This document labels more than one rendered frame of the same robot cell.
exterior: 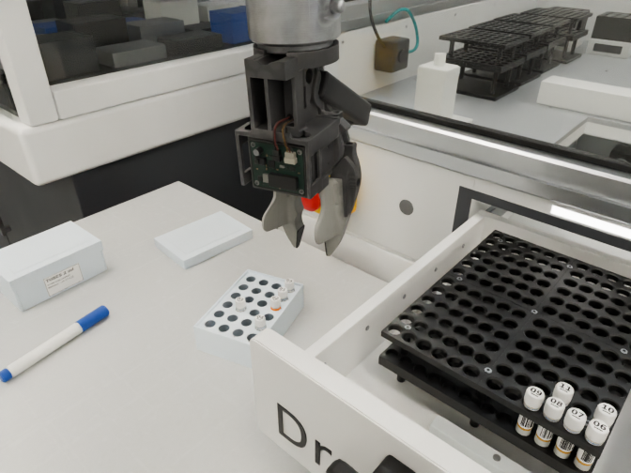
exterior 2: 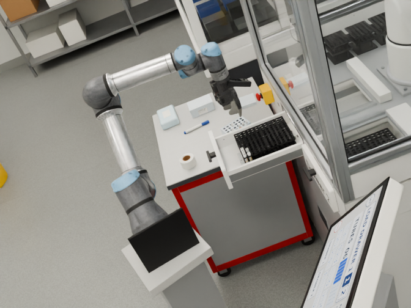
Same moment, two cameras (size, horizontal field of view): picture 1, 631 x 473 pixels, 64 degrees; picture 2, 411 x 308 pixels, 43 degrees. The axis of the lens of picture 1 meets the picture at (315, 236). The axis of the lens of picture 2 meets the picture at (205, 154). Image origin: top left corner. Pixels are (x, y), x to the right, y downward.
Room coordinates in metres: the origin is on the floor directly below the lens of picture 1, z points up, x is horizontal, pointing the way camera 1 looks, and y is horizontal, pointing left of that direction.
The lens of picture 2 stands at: (-0.92, -1.39, 2.21)
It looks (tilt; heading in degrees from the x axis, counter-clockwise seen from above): 37 degrees down; 51
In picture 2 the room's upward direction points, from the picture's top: 23 degrees counter-clockwise
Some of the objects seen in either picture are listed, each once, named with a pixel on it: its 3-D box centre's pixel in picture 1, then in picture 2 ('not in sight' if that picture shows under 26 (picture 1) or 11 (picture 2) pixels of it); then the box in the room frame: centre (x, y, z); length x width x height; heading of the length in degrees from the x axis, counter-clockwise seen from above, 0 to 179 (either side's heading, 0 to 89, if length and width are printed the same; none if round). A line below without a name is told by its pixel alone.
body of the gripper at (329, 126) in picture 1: (295, 116); (223, 89); (0.43, 0.02, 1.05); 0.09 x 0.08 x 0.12; 153
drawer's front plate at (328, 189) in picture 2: not in sight; (318, 176); (0.23, -0.51, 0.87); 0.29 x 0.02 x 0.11; 48
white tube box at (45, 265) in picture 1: (47, 263); (200, 106); (0.58, 0.38, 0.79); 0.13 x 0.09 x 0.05; 140
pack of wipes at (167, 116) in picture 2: not in sight; (167, 117); (0.46, 0.52, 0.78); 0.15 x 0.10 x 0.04; 51
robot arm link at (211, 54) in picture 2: not in sight; (212, 57); (0.43, 0.02, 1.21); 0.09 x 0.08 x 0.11; 137
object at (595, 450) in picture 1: (482, 379); (240, 145); (0.27, -0.13, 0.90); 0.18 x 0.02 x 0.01; 48
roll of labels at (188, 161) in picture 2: not in sight; (188, 161); (0.21, 0.17, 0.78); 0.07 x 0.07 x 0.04
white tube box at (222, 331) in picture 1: (252, 315); (236, 128); (0.48, 0.08, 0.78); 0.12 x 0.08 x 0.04; 156
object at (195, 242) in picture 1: (204, 237); (243, 102); (0.68, 0.18, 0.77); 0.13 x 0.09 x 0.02; 134
